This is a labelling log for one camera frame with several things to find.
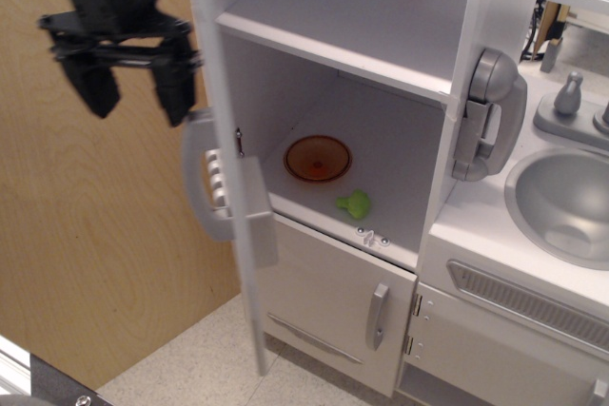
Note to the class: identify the white magnetic door catch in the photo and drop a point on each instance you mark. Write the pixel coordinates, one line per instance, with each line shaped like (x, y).
(371, 239)

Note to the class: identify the grey toy sink basin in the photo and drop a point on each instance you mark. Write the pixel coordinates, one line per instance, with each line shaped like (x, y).
(558, 198)

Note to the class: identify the grey lower door handle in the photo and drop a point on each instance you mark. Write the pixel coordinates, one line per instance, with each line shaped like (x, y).
(374, 331)

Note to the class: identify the grey toy telephone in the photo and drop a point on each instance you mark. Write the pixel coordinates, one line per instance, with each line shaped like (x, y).
(492, 118)

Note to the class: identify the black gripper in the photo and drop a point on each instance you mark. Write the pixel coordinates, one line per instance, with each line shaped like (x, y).
(97, 34)

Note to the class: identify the white toy fridge cabinet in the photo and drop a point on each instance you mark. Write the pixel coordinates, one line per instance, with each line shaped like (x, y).
(385, 77)

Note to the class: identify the white fridge door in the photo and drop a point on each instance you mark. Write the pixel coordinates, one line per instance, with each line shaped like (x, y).
(215, 72)

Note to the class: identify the orange plastic bowl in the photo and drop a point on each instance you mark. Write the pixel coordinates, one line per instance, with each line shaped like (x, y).
(317, 159)

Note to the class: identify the white lower freezer door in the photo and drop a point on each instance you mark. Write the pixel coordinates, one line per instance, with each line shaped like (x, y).
(316, 299)

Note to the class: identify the black metal base frame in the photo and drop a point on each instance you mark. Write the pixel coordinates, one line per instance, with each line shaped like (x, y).
(26, 379)

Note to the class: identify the grey toy faucet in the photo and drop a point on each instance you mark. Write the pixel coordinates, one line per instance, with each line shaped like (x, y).
(567, 115)

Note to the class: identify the green toy broccoli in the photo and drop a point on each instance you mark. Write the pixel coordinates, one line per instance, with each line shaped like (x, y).
(357, 204)

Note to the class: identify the metal door hinge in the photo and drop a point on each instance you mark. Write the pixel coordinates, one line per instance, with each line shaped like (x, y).
(239, 142)

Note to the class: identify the white oven door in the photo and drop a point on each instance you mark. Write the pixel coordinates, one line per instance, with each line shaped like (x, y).
(462, 354)

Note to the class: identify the grey ice dispenser panel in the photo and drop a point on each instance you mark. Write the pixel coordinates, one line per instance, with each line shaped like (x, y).
(257, 212)

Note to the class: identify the grey vent grille panel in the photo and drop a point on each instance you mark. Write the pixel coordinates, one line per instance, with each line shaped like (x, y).
(528, 304)

